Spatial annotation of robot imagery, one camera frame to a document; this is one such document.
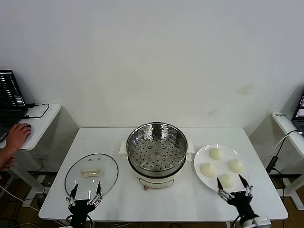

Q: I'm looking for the person's right forearm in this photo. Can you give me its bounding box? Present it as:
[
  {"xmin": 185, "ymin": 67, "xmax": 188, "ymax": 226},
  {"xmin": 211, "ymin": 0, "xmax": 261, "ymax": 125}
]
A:
[{"xmin": 0, "ymin": 144, "xmax": 16, "ymax": 166}]

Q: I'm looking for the person's left hand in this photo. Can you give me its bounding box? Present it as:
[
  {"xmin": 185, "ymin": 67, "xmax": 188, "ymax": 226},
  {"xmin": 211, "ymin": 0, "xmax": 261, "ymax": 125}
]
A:
[{"xmin": 0, "ymin": 156, "xmax": 16, "ymax": 172}]

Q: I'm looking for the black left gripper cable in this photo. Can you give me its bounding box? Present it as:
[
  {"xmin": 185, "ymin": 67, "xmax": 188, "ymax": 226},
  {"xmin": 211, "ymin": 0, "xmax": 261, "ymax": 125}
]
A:
[{"xmin": 65, "ymin": 213, "xmax": 94, "ymax": 228}]

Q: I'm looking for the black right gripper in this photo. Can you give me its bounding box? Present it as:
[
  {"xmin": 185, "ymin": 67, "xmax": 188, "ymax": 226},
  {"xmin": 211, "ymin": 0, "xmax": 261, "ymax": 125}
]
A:
[{"xmin": 216, "ymin": 174, "xmax": 260, "ymax": 221}]

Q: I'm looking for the black cable with adapter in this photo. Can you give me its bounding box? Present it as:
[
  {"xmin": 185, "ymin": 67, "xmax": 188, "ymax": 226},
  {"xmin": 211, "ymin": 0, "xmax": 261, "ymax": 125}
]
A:
[{"xmin": 265, "ymin": 132, "xmax": 294, "ymax": 198}]

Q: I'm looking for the white floor cable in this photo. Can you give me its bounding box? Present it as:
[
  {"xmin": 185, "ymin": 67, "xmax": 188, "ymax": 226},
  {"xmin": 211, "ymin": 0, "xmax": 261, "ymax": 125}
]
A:
[{"xmin": 0, "ymin": 185, "xmax": 41, "ymax": 212}]

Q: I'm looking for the white side desk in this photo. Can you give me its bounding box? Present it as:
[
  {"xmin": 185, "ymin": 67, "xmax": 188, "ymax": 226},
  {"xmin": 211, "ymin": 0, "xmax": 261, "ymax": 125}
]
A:
[
  {"xmin": 0, "ymin": 103, "xmax": 62, "ymax": 202},
  {"xmin": 271, "ymin": 111, "xmax": 304, "ymax": 211}
]

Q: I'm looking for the perforated steel steamer basket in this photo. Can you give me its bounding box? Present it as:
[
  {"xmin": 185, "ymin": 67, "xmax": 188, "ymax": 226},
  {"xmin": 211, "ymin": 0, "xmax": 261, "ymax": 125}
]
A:
[{"xmin": 125, "ymin": 122, "xmax": 188, "ymax": 172}]

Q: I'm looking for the white hanging cable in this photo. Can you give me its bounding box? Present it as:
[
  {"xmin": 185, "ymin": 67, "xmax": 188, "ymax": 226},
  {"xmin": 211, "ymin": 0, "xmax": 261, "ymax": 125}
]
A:
[{"xmin": 275, "ymin": 130, "xmax": 304, "ymax": 152}]

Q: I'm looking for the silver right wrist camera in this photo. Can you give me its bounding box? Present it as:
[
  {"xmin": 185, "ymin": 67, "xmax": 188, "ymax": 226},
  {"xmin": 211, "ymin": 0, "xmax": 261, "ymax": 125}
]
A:
[{"xmin": 252, "ymin": 217, "xmax": 271, "ymax": 228}]

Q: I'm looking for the round glass pot lid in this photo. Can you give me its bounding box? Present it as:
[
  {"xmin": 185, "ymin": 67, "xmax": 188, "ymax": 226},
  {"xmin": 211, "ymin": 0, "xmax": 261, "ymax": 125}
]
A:
[{"xmin": 64, "ymin": 153, "xmax": 119, "ymax": 200}]

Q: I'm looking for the round white plate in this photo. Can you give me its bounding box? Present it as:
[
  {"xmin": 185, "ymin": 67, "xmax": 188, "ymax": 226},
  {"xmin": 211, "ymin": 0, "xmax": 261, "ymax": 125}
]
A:
[{"xmin": 193, "ymin": 144, "xmax": 252, "ymax": 193}]

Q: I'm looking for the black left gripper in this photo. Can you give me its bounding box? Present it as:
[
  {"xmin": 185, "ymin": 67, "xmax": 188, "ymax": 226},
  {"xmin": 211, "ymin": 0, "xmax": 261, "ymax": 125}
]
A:
[{"xmin": 66, "ymin": 181, "xmax": 104, "ymax": 228}]

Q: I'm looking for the black open laptop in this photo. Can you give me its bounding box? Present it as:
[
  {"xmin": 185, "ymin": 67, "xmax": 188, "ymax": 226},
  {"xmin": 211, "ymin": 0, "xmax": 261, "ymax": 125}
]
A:
[
  {"xmin": 291, "ymin": 89, "xmax": 304, "ymax": 137},
  {"xmin": 0, "ymin": 69, "xmax": 29, "ymax": 143}
]

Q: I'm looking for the black looped laptop cable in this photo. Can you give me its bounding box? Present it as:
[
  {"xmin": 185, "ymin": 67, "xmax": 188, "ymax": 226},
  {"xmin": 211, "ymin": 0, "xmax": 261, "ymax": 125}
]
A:
[{"xmin": 22, "ymin": 102, "xmax": 50, "ymax": 119}]

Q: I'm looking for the person's right hand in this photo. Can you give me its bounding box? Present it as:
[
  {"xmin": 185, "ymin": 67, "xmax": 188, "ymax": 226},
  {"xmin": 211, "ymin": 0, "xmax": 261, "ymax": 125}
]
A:
[{"xmin": 5, "ymin": 123, "xmax": 32, "ymax": 153}]

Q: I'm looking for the white steamed baozi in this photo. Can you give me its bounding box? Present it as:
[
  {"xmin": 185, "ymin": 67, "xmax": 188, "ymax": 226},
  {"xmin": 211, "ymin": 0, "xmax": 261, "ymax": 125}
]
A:
[
  {"xmin": 200, "ymin": 162, "xmax": 216, "ymax": 177},
  {"xmin": 228, "ymin": 159, "xmax": 245, "ymax": 173},
  {"xmin": 209, "ymin": 147, "xmax": 225, "ymax": 161},
  {"xmin": 218, "ymin": 173, "xmax": 236, "ymax": 189}
]

